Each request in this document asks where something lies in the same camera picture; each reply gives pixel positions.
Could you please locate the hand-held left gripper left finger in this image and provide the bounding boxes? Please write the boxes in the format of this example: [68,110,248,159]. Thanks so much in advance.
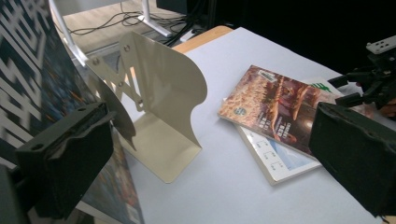
[15,102,117,220]

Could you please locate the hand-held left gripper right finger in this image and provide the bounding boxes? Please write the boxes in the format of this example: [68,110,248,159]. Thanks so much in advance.
[307,102,396,217]

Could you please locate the red-brown cover magazine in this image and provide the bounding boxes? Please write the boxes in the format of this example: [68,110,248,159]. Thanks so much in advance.
[217,63,376,161]

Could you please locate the white book with blue picture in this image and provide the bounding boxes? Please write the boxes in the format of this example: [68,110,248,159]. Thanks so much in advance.
[221,75,347,187]

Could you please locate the dark illustrated flame cover magazine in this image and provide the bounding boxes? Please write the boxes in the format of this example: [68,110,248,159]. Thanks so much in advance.
[0,0,146,224]

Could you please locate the beige metal expandable book rack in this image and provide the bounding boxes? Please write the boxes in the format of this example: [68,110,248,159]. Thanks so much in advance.
[84,31,209,185]

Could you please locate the white power strip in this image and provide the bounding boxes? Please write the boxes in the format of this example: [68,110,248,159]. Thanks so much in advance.
[179,29,201,43]

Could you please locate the black computer case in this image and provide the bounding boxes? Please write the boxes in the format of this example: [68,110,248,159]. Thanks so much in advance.
[156,0,190,15]

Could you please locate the black floor cables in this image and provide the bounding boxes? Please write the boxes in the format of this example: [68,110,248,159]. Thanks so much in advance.
[66,10,200,48]

